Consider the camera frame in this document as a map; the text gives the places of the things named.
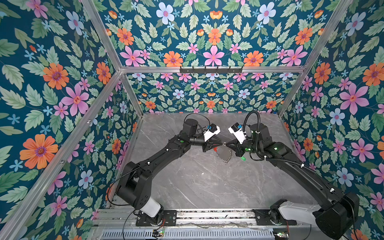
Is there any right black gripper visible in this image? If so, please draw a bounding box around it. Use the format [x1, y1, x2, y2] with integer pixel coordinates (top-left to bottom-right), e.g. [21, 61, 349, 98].
[224, 137, 263, 158]

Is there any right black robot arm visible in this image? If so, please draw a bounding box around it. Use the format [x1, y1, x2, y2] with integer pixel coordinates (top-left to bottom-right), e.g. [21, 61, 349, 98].
[226, 123, 360, 240]

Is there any black hook rail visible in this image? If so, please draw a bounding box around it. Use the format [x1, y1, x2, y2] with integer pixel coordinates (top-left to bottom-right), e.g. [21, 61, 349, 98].
[179, 66, 243, 75]

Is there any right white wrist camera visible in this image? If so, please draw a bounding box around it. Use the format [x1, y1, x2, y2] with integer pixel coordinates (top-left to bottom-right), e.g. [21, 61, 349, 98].
[228, 123, 247, 144]

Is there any white slotted cable duct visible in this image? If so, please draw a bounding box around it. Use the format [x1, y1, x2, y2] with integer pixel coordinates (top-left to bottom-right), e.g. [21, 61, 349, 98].
[101, 229, 275, 240]

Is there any aluminium front rail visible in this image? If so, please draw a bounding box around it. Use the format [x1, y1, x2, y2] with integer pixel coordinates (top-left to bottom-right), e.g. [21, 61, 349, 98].
[89, 208, 346, 232]

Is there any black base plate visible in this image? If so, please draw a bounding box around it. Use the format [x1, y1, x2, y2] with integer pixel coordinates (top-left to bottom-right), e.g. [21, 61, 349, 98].
[136, 210, 178, 227]
[252, 209, 298, 226]

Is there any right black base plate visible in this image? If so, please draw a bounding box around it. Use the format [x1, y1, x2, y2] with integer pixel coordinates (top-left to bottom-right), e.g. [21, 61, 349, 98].
[252, 209, 298, 226]

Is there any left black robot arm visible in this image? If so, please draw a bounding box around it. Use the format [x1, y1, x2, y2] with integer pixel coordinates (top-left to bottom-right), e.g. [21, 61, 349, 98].
[116, 119, 223, 226]

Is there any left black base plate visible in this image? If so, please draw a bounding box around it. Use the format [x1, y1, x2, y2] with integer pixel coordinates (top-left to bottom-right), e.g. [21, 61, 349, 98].
[136, 210, 178, 227]

